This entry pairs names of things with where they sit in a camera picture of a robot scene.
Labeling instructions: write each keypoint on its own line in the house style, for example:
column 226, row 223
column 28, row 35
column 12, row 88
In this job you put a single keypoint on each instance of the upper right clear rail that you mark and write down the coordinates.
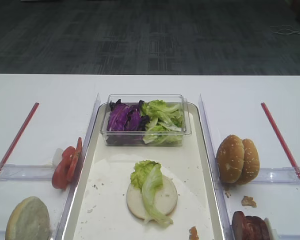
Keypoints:
column 284, row 175

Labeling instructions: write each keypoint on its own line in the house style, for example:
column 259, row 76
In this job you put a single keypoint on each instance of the bottom bun slice on tray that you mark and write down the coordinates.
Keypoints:
column 165, row 199

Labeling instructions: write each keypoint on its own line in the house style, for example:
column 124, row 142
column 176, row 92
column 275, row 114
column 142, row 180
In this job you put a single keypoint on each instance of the white holder behind tomatoes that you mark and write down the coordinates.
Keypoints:
column 56, row 159

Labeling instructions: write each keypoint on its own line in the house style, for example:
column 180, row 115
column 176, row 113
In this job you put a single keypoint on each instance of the tomato slice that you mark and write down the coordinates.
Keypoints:
column 74, row 160
column 59, row 178

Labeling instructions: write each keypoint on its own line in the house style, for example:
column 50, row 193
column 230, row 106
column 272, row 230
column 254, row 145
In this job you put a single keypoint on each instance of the left red tape strip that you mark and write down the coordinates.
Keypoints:
column 18, row 135

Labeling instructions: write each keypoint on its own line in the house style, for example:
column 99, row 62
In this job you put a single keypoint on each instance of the purple cabbage leaves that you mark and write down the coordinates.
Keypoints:
column 126, row 118

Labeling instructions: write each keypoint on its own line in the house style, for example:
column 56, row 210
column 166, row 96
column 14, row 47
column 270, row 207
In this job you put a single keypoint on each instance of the front tomato slice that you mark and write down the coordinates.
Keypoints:
column 59, row 178

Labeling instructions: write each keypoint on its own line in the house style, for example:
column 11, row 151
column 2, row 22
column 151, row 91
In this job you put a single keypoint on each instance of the sesame bun rear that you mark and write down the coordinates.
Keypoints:
column 251, row 163

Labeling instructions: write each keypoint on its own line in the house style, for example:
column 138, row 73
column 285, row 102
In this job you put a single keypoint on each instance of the brown crumb on table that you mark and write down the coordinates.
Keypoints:
column 248, row 201

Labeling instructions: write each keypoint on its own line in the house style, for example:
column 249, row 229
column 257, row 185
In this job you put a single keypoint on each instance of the clear plastic salad container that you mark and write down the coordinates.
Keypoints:
column 131, row 99

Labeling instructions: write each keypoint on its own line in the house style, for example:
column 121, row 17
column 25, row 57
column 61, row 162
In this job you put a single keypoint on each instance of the sesame bun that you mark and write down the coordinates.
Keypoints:
column 230, row 159
column 251, row 163

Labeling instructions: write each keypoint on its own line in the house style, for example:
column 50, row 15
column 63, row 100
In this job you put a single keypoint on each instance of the left long clear divider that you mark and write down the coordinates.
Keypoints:
column 90, row 130

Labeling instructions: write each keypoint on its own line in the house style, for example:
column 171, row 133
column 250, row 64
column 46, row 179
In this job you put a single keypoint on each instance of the red tape strip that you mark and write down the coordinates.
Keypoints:
column 281, row 139
column 18, row 135

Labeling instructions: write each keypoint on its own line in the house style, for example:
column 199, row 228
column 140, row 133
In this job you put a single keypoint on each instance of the sesame bun front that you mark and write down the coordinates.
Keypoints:
column 230, row 159

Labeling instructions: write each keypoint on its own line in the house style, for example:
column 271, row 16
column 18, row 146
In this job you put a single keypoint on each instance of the right long clear divider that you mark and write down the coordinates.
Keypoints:
column 223, row 218

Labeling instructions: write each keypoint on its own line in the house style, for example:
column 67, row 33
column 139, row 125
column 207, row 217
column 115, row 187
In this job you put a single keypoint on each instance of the green lettuce leaf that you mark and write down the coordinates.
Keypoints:
column 147, row 177

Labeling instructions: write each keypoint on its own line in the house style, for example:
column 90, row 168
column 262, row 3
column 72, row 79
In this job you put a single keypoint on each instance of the pale bun half left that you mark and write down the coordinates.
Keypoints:
column 30, row 220

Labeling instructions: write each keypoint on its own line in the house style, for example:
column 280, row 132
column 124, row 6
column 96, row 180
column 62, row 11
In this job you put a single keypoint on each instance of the white holder behind meat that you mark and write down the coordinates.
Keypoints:
column 273, row 235

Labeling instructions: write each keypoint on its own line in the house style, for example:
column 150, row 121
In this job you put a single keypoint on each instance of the clear rail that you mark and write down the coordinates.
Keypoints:
column 12, row 172
column 284, row 175

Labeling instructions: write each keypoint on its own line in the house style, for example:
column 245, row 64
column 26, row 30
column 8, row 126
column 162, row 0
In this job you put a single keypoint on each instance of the brown crumb on tray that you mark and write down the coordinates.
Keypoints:
column 193, row 234

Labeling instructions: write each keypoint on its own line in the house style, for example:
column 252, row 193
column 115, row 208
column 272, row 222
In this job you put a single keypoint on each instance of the upper left clear rail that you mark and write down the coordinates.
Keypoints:
column 12, row 172

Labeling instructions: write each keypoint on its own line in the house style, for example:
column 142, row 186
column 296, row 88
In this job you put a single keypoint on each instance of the green shredded lettuce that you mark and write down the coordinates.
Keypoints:
column 166, row 123

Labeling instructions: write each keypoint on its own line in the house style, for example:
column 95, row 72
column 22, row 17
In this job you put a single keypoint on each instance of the long clear divider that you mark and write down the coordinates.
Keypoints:
column 90, row 130
column 223, row 218

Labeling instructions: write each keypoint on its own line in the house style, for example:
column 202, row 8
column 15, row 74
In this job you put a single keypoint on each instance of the stack of meat slices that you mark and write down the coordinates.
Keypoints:
column 249, row 227

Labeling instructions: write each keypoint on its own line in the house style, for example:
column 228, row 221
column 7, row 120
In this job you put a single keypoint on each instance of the rear tomato slice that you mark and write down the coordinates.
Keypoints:
column 74, row 160

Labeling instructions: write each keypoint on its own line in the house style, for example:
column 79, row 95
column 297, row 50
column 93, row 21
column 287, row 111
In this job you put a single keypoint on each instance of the right red tape strip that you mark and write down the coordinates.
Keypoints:
column 281, row 139

